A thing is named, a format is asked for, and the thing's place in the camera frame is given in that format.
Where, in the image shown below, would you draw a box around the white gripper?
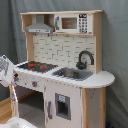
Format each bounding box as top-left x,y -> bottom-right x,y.
0,55 -> 14,87

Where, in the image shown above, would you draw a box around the white oven door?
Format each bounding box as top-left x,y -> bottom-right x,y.
9,84 -> 19,117

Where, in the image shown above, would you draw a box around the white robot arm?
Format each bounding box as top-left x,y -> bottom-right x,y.
0,55 -> 37,128

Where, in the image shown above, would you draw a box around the wooden toy kitchen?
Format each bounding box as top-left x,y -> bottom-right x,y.
14,10 -> 115,128

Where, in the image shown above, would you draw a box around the black toy stovetop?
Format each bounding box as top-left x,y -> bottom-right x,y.
20,61 -> 56,73

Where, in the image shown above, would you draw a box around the red right stove knob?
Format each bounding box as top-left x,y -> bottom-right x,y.
32,81 -> 37,87

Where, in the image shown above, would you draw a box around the grey range hood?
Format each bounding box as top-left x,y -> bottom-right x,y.
25,15 -> 53,34

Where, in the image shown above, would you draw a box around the grey toy sink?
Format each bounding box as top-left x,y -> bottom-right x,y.
52,67 -> 92,81

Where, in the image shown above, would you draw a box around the white cabinet door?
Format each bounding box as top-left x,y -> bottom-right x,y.
44,82 -> 82,128

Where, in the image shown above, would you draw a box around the black toy faucet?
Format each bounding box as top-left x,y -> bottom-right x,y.
75,50 -> 95,71

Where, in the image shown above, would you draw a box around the toy microwave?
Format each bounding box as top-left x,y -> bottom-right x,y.
55,14 -> 92,34

